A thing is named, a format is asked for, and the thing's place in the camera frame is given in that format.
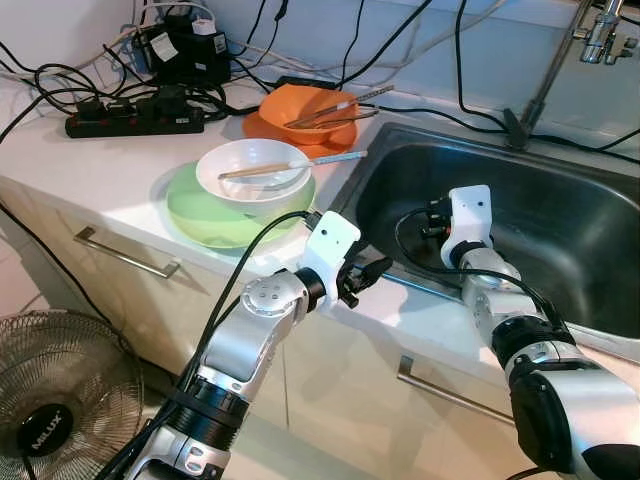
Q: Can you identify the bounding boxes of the grey metal spoon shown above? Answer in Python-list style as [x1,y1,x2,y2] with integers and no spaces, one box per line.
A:
[298,105,383,131]

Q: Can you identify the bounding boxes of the white ceramic bowl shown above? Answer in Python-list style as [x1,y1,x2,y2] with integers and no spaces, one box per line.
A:
[195,138,313,204]

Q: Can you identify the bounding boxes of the cream kitchen base cabinet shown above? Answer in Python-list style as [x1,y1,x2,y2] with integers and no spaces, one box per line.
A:
[0,175,640,480]

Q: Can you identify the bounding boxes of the chrome kitchen faucet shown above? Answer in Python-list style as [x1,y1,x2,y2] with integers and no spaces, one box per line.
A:
[503,0,640,151]

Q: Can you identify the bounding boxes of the stainless steel sink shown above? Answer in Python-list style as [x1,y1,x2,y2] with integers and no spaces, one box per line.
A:
[325,120,640,346]

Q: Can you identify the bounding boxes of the orange plastic plate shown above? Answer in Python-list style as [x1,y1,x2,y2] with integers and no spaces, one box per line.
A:
[243,108,379,159]

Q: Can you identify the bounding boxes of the brown and pale chopstick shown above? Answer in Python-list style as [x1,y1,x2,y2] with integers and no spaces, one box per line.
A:
[217,150,369,180]
[220,153,369,184]

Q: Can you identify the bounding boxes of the dark metal chopstick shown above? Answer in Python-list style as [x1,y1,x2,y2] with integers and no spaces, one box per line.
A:
[290,95,383,129]
[285,85,396,129]

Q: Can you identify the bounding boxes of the light green plate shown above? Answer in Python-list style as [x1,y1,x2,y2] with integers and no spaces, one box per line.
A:
[165,160,319,251]

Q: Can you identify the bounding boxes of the orange plastic bowl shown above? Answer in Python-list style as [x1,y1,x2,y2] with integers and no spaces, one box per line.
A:
[258,83,359,134]

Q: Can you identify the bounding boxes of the flat black adapter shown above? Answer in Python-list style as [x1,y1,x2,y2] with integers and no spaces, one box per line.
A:
[275,75,336,91]

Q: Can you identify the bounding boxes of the black power strip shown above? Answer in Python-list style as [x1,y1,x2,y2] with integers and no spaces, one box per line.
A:
[65,95,207,139]

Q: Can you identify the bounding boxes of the black charger box white labels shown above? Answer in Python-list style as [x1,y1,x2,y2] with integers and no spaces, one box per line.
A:
[130,15,233,87]

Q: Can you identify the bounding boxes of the black floor fan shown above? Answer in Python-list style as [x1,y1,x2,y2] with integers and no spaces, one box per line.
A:
[0,310,146,480]

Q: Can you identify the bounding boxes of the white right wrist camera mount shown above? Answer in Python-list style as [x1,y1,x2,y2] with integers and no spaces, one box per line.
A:
[444,185,494,269]

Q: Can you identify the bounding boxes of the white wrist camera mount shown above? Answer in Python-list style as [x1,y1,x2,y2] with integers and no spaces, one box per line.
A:
[297,211,362,306]
[444,185,494,269]

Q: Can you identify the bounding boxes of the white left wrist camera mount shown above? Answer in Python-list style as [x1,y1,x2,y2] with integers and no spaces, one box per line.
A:
[297,211,362,306]

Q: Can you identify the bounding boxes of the silver bar cabinet handle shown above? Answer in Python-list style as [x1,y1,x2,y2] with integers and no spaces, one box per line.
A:
[397,355,516,426]
[74,225,183,280]

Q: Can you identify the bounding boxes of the black cable beside faucet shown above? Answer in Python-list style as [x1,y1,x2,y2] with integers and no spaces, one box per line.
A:
[452,0,513,131]

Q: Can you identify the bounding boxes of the slanting black wall cable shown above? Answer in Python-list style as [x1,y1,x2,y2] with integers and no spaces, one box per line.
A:
[340,0,433,81]

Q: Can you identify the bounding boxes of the long black power cable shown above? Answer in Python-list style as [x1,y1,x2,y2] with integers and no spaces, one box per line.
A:
[0,95,136,346]

